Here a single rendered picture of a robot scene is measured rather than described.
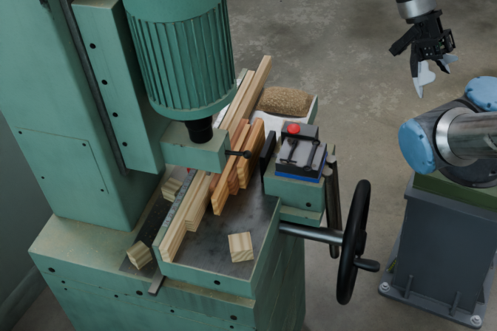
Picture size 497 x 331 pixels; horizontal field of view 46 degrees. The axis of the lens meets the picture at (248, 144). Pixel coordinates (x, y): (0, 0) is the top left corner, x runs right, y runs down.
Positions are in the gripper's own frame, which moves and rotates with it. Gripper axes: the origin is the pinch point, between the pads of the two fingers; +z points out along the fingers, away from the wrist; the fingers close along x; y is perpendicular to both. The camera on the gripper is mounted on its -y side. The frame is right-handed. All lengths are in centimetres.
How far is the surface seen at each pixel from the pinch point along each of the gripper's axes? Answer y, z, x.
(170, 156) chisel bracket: -22, -17, -67
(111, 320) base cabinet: -55, 22, -87
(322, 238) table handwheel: -6, 14, -50
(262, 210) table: -12, 2, -58
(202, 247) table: -16, 2, -73
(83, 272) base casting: -46, 2, -89
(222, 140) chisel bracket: -12, -17, -60
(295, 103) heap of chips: -22.0, -10.2, -27.8
